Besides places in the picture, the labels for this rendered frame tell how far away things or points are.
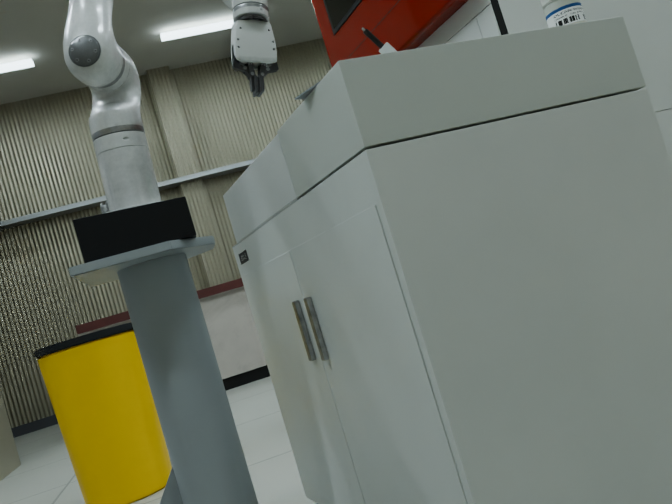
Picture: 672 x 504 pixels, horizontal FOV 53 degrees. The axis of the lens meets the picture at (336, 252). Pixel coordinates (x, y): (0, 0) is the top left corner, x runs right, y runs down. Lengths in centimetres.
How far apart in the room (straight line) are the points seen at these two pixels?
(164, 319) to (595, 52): 104
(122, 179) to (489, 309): 88
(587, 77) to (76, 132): 870
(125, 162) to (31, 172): 805
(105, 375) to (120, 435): 26
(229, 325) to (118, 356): 343
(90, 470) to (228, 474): 165
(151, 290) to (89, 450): 168
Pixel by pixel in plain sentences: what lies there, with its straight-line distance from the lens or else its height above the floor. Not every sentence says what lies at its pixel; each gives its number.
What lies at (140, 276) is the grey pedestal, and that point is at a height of 77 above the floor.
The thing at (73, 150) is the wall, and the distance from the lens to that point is 963.
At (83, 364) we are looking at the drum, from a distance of 309.
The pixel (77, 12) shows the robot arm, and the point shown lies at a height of 138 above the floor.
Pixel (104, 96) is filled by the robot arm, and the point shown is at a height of 122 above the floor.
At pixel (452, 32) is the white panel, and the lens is 192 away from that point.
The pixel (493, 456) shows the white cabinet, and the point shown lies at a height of 30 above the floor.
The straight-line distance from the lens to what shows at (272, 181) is 151.
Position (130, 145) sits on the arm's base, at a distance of 162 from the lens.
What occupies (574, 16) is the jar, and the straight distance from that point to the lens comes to 148.
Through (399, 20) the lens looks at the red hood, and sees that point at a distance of 204.
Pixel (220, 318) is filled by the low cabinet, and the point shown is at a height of 66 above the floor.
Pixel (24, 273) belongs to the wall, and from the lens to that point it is 946.
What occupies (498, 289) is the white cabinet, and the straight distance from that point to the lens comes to 115.
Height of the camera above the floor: 62
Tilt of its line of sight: 3 degrees up
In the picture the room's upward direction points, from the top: 17 degrees counter-clockwise
